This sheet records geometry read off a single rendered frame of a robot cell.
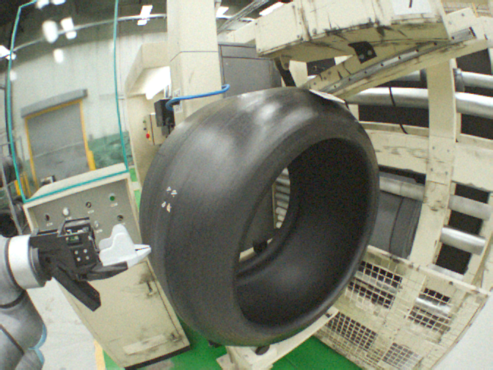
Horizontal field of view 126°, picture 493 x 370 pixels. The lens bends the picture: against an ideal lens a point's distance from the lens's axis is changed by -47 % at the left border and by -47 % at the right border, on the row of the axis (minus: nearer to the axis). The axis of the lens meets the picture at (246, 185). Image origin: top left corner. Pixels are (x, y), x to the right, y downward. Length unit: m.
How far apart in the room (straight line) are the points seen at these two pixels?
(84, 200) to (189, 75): 0.70
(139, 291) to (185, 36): 1.13
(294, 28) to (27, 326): 0.93
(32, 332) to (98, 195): 0.75
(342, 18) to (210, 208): 0.52
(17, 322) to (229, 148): 0.48
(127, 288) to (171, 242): 0.94
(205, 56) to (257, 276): 0.72
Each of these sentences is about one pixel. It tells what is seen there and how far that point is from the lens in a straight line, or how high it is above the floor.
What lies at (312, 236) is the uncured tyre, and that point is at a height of 1.02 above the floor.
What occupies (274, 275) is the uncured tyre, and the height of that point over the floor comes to 0.92.
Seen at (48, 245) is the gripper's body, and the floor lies 1.32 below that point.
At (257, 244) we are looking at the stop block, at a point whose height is 0.99.
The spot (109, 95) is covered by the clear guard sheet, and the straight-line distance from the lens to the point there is 1.04.
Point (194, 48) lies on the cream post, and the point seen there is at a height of 1.66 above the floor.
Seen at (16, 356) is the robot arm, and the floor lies 1.18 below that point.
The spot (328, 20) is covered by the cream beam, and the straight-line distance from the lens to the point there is 0.63.
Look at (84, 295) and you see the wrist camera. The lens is 0.44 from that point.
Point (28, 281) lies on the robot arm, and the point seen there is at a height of 1.28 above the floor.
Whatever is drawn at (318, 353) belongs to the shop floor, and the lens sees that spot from 1.68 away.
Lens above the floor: 1.45
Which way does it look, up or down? 18 degrees down
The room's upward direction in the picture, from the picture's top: 6 degrees counter-clockwise
